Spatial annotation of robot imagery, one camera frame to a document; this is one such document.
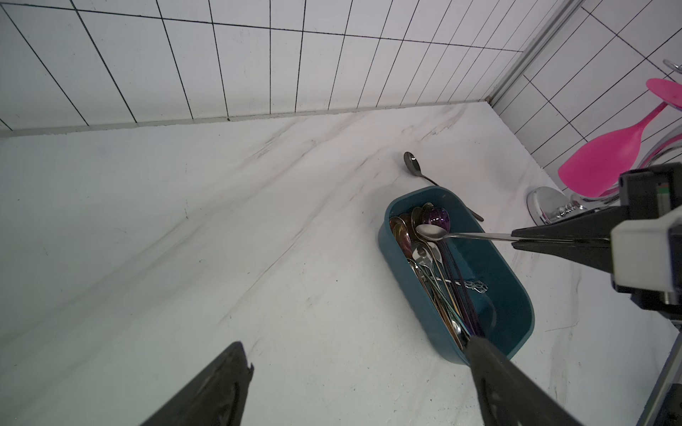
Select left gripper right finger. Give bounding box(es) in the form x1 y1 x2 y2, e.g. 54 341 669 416
465 337 579 425

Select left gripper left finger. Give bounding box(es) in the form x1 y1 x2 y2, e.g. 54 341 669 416
143 342 254 426

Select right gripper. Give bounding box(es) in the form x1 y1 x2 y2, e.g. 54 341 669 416
511 163 681 273

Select teal storage box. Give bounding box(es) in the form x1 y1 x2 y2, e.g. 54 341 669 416
378 186 535 365

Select silver ornate spoon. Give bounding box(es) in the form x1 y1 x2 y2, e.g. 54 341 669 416
412 241 490 296

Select silver ladle spoon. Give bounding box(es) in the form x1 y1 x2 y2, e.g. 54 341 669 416
416 224 521 242

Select gold slim spoon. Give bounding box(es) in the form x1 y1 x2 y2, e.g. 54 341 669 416
410 207 468 351

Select black spoon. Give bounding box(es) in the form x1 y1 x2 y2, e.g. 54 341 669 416
402 151 486 223

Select rainbow ornate-handle spoon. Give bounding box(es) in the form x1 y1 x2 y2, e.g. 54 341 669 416
389 217 413 260

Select pink plastic goblet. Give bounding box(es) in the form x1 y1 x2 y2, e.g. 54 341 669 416
558 78 681 198

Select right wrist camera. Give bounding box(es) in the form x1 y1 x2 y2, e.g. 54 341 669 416
610 208 681 293

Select chrome wire cup rack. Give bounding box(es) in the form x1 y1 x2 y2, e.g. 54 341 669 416
527 88 681 225

